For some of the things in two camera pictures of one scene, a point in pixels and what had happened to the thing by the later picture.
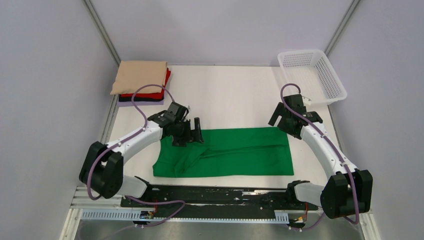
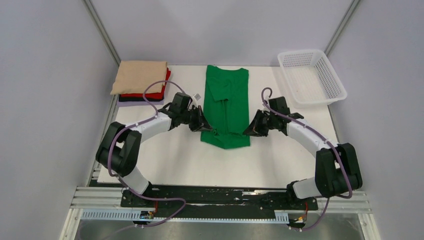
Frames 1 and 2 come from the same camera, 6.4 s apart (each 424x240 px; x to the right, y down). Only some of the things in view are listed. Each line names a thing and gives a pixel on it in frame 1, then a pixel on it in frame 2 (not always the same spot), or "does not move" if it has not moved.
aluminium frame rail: (80, 200) does not move
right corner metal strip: (345, 19) does not move
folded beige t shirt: (133, 74) does not move
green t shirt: (239, 152) to (226, 107)
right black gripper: (280, 111) to (254, 128)
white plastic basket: (311, 71) does not move
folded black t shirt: (121, 99) does not move
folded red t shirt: (156, 95) does not move
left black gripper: (182, 141) to (204, 125)
